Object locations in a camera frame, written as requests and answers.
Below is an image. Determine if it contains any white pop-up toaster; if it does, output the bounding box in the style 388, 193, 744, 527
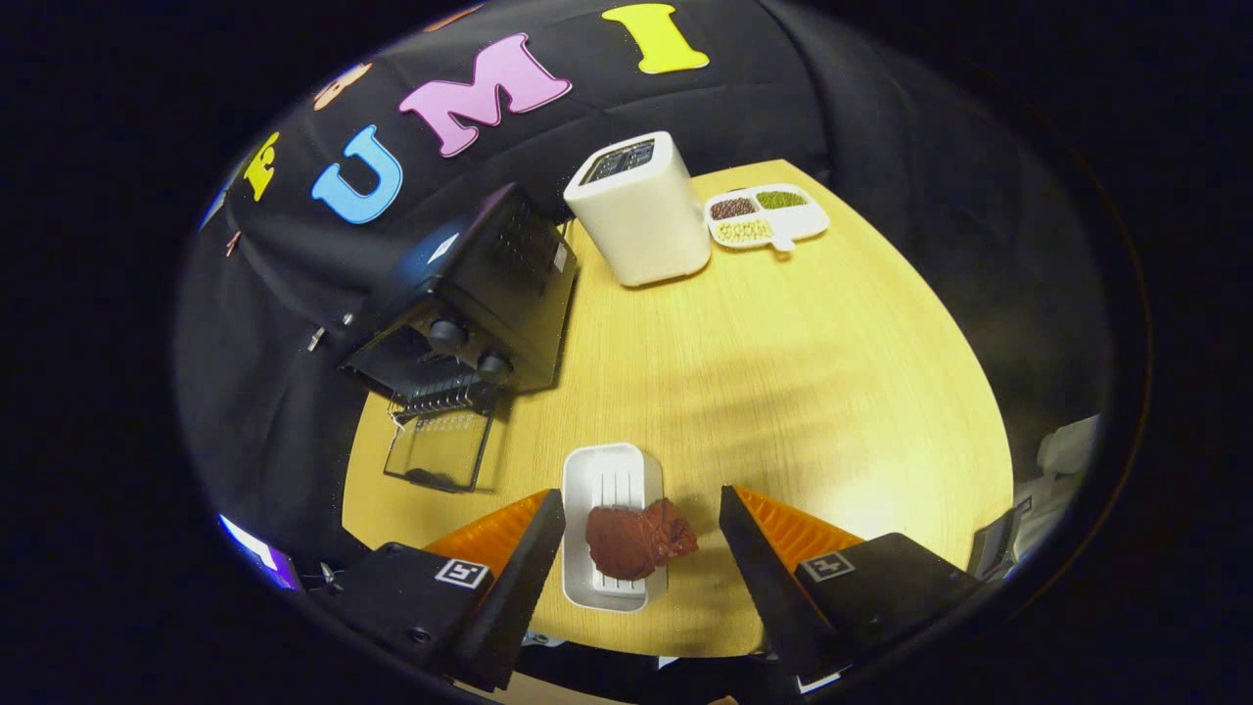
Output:
563, 130, 713, 289

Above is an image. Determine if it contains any white ribbed food tray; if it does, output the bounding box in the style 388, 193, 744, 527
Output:
561, 443, 670, 614

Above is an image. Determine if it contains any brown steak food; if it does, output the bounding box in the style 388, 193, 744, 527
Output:
584, 497, 700, 582

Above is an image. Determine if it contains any black toaster oven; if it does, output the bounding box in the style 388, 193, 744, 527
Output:
338, 181, 580, 494

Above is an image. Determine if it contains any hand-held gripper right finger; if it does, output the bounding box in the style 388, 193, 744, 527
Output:
718, 485, 985, 686

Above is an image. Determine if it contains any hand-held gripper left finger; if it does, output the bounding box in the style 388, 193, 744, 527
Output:
311, 488, 567, 693

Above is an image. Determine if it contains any white divided dish with beans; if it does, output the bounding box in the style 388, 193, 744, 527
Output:
704, 183, 831, 254

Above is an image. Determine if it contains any white cloth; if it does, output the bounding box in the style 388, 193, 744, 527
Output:
1013, 413, 1102, 535

